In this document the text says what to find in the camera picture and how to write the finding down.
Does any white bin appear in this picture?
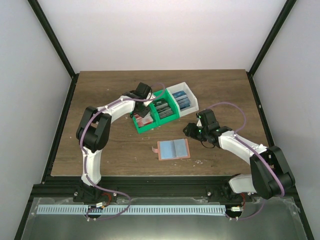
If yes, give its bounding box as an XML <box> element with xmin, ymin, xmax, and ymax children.
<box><xmin>167</xmin><ymin>82</ymin><xmax>199</xmax><ymax>117</ymax></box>

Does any black card stack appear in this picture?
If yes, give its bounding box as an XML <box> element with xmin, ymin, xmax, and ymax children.
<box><xmin>153</xmin><ymin>98</ymin><xmax>174</xmax><ymax>119</ymax></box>

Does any pink leather card holder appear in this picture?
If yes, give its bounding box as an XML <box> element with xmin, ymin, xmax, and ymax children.
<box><xmin>151</xmin><ymin>138</ymin><xmax>191</xmax><ymax>161</ymax></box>

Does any purple cable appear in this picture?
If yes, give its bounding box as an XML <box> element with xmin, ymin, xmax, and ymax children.
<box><xmin>79</xmin><ymin>82</ymin><xmax>166</xmax><ymax>222</ymax></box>
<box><xmin>204</xmin><ymin>101</ymin><xmax>286</xmax><ymax>221</ymax></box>

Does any red white card stack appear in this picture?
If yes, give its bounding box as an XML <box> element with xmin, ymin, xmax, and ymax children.
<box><xmin>134</xmin><ymin>113</ymin><xmax>154</xmax><ymax>128</ymax></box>

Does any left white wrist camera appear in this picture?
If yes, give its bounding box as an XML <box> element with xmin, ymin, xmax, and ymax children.
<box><xmin>143</xmin><ymin>92</ymin><xmax>156</xmax><ymax>107</ymax></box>

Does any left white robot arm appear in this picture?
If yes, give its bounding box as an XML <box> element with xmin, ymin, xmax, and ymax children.
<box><xmin>76</xmin><ymin>82</ymin><xmax>155</xmax><ymax>202</ymax></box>

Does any right black frame post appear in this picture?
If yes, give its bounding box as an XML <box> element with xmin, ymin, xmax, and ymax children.
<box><xmin>247</xmin><ymin>0</ymin><xmax>297</xmax><ymax>79</ymax></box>

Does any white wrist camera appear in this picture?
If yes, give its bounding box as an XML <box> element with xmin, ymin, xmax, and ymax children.
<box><xmin>196</xmin><ymin>119</ymin><xmax>203</xmax><ymax>128</ymax></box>
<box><xmin>143</xmin><ymin>92</ymin><xmax>156</xmax><ymax>107</ymax></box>

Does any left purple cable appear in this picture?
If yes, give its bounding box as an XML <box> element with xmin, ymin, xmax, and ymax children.
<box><xmin>79</xmin><ymin>82</ymin><xmax>166</xmax><ymax>222</ymax></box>

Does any left black frame post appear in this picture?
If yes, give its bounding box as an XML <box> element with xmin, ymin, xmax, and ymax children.
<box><xmin>26</xmin><ymin>0</ymin><xmax>77</xmax><ymax>79</ymax></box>

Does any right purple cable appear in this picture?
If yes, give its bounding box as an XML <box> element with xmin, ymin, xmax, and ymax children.
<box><xmin>204</xmin><ymin>101</ymin><xmax>286</xmax><ymax>221</ymax></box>

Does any light blue cable duct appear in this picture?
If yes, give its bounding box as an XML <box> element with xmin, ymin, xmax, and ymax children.
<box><xmin>36</xmin><ymin>204</ymin><xmax>226</xmax><ymax>216</ymax></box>

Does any black frame post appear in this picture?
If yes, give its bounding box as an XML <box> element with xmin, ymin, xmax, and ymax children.
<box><xmin>26</xmin><ymin>0</ymin><xmax>77</xmax><ymax>79</ymax></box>
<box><xmin>247</xmin><ymin>0</ymin><xmax>297</xmax><ymax>79</ymax></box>

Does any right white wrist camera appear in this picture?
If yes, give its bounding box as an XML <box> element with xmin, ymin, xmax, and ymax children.
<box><xmin>196</xmin><ymin>119</ymin><xmax>203</xmax><ymax>128</ymax></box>

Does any green bin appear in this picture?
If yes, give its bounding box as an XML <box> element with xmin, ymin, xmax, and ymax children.
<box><xmin>132</xmin><ymin>111</ymin><xmax>157</xmax><ymax>134</ymax></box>
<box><xmin>149</xmin><ymin>89</ymin><xmax>180</xmax><ymax>126</ymax></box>

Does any black aluminium front rail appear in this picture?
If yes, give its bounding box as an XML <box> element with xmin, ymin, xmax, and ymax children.
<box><xmin>30</xmin><ymin>176</ymin><xmax>240</xmax><ymax>203</ymax></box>

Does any middle green bin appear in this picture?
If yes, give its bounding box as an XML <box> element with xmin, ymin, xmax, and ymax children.
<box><xmin>149</xmin><ymin>89</ymin><xmax>180</xmax><ymax>126</ymax></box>

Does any blue card stack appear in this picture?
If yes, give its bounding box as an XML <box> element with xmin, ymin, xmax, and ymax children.
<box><xmin>172</xmin><ymin>90</ymin><xmax>191</xmax><ymax>111</ymax></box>

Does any left green bin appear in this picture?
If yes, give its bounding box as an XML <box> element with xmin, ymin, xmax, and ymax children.
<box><xmin>132</xmin><ymin>111</ymin><xmax>157</xmax><ymax>134</ymax></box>

